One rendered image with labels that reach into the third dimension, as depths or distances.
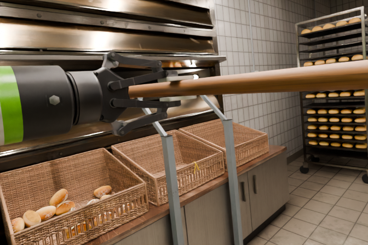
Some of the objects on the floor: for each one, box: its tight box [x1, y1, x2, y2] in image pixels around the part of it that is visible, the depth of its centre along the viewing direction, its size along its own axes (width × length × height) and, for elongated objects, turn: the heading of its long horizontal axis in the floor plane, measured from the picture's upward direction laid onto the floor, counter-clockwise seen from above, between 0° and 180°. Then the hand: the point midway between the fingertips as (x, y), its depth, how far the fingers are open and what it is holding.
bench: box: [0, 141, 290, 245], centre depth 150 cm, size 56×242×58 cm
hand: (177, 88), depth 46 cm, fingers closed on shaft, 3 cm apart
